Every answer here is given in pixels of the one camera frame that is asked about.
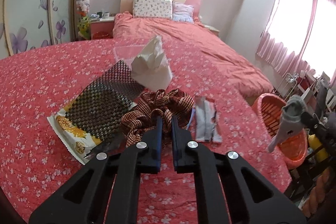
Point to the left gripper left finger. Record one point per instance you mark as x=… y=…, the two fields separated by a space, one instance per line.
x=106 y=189

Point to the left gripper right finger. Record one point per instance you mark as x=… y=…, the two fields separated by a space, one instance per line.
x=228 y=189

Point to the yellow waffle snack bag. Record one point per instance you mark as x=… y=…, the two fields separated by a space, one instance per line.
x=78 y=142

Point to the silver snack wrapper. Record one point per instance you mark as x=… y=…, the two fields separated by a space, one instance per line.
x=207 y=127

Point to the red checked scrunchie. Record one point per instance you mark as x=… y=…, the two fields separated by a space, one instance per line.
x=151 y=105

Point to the red plastic laundry basket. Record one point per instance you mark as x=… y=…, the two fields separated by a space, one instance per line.
x=268 y=109

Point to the cluttered desk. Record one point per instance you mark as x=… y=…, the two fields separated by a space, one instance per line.
x=318 y=93

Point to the clear plastic box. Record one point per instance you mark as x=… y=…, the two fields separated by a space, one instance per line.
x=127 y=53

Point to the pink window curtains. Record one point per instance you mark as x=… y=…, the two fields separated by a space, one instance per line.
x=300 y=37

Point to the bed with coral duvet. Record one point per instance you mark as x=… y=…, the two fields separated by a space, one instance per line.
x=242 y=74

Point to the red bin by nightstand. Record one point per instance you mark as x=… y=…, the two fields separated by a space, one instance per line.
x=101 y=35

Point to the right pink nightstand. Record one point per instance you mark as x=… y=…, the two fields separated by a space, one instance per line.
x=213 y=30

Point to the pink nightstand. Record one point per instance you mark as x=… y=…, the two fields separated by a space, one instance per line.
x=213 y=30
x=106 y=25

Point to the left pink nightstand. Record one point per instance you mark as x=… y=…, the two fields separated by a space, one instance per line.
x=106 y=25

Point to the pink striped pillow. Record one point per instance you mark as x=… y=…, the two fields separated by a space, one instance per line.
x=183 y=12

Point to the white floral pillow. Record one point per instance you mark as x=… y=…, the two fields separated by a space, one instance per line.
x=153 y=9

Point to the sliding wardrobe with flower decals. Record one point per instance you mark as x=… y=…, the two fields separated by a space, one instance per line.
x=31 y=24

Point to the hanging plush toys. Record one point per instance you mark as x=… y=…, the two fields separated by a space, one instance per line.
x=82 y=19

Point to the white wire rack trolley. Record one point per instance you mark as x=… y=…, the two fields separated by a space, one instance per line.
x=287 y=85

